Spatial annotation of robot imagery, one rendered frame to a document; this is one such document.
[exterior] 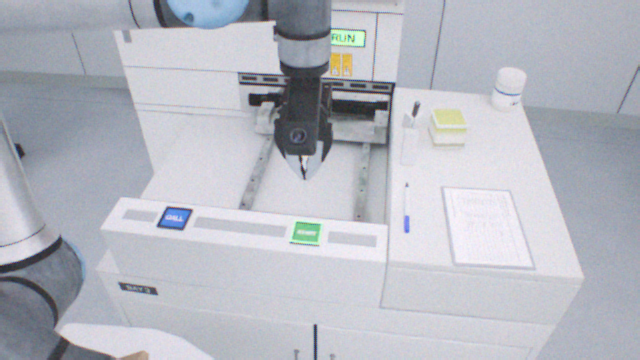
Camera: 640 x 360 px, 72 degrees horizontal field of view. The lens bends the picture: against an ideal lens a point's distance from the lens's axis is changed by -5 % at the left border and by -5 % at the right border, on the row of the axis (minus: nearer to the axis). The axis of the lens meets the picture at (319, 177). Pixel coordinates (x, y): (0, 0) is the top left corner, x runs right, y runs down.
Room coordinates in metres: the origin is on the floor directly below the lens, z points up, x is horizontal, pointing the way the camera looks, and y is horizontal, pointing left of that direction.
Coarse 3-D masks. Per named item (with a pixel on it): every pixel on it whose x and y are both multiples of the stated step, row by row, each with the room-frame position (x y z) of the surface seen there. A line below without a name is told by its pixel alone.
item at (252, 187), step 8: (272, 136) 1.06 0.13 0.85; (264, 144) 1.02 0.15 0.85; (272, 144) 1.04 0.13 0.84; (264, 152) 0.99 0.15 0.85; (264, 160) 0.95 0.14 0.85; (256, 168) 0.92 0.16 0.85; (264, 168) 0.94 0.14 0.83; (256, 176) 0.89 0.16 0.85; (248, 184) 0.86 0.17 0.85; (256, 184) 0.86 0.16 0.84; (248, 192) 0.83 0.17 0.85; (256, 192) 0.85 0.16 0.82; (248, 200) 0.80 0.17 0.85; (240, 208) 0.77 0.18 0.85; (248, 208) 0.78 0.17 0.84
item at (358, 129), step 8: (256, 120) 1.09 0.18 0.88; (272, 120) 1.10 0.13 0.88; (328, 120) 1.09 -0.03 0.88; (336, 120) 1.09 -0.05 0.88; (344, 120) 1.09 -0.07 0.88; (352, 120) 1.09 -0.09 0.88; (360, 120) 1.09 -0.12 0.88; (368, 120) 1.10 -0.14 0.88; (256, 128) 1.07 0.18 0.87; (264, 128) 1.07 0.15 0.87; (272, 128) 1.07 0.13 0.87; (336, 128) 1.05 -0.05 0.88; (344, 128) 1.05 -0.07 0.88; (352, 128) 1.05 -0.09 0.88; (360, 128) 1.05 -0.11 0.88; (368, 128) 1.05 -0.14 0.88; (336, 136) 1.04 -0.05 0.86; (344, 136) 1.04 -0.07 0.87; (352, 136) 1.03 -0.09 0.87; (360, 136) 1.03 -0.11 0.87; (368, 136) 1.03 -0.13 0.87; (376, 136) 1.03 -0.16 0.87; (384, 136) 1.02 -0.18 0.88
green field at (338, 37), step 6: (336, 36) 1.16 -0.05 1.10; (342, 36) 1.16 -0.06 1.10; (348, 36) 1.16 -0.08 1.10; (354, 36) 1.15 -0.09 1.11; (360, 36) 1.15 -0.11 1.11; (336, 42) 1.16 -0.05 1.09; (342, 42) 1.16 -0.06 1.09; (348, 42) 1.16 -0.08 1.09; (354, 42) 1.15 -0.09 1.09; (360, 42) 1.15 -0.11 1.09
